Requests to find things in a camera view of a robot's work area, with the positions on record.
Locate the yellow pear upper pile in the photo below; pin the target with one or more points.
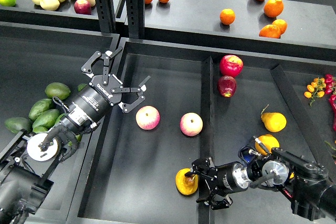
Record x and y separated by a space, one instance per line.
269 141

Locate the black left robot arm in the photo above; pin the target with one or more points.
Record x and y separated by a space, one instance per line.
29 160

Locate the bright red apple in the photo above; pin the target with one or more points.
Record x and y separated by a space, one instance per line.
231 65

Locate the dark red apple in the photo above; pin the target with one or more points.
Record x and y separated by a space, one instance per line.
226 86

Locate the green avocado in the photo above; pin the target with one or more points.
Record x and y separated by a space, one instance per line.
81 86
57 89
40 107

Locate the green avocado by tray wall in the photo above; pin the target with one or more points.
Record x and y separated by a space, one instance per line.
81 86

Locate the black centre tray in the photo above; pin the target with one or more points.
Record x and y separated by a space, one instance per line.
132 178

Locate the black shelf post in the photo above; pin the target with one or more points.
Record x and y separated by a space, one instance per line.
106 16
136 18

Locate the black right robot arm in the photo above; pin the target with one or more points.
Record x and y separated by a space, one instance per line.
305 184

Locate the black shelf post right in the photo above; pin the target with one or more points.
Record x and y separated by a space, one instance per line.
136 18

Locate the pink apple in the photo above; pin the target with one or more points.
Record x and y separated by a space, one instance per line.
147 117
191 124

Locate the orange on shelf middle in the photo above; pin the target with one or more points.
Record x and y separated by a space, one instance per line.
227 16

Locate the orange cherry tomato bunch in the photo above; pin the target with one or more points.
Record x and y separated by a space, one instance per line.
315 90

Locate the black shelf post left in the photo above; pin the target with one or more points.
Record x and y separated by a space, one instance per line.
106 16

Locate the black left tray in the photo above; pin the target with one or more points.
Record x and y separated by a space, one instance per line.
32 57

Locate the orange on shelf front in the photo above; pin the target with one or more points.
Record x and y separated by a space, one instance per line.
270 31

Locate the large orange on shelf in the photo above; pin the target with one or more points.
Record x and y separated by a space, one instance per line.
273 8

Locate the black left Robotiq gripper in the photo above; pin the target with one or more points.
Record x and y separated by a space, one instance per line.
94 100

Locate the red chili peppers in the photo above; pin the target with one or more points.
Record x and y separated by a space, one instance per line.
330 89

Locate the red apple on shelf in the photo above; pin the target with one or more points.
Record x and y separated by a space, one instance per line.
82 7

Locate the orange on shelf right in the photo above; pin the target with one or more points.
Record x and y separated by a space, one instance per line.
281 24

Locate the pink apple right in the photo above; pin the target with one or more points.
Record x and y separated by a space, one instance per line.
191 124

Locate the pink apple left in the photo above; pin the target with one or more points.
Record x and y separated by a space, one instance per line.
147 117

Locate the black tray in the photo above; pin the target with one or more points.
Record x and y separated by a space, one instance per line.
132 178
32 57

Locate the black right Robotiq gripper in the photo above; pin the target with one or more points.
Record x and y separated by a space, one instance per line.
221 180

